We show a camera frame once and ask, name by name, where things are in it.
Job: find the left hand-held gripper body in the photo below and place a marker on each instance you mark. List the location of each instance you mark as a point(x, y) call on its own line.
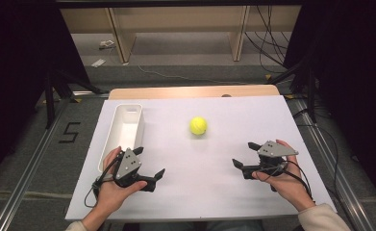
point(128, 165)

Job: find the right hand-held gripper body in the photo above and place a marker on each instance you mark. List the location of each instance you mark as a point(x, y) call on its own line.
point(272, 157)

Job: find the white plastic bin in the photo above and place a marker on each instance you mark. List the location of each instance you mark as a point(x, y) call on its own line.
point(124, 131)
point(176, 92)

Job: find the yellow tennis ball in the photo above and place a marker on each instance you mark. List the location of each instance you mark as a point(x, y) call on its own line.
point(198, 125)

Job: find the person's right hand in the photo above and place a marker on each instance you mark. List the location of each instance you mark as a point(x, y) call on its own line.
point(288, 186)

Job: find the person's left hand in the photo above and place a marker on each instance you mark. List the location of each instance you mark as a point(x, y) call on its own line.
point(112, 195)

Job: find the white board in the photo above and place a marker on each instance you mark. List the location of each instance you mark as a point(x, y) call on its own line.
point(192, 179)

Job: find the black tripod stand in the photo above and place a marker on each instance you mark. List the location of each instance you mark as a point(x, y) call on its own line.
point(310, 96)
point(50, 102)

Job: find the white paper scrap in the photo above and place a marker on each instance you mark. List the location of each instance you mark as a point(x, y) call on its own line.
point(98, 63)

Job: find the black curtain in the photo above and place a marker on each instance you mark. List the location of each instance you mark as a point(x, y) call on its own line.
point(15, 64)
point(358, 80)

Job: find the light wooden shelf unit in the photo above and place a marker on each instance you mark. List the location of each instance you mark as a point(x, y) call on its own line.
point(121, 35)

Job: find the metal floor rail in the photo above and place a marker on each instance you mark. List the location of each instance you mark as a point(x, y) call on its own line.
point(25, 179)
point(336, 179)

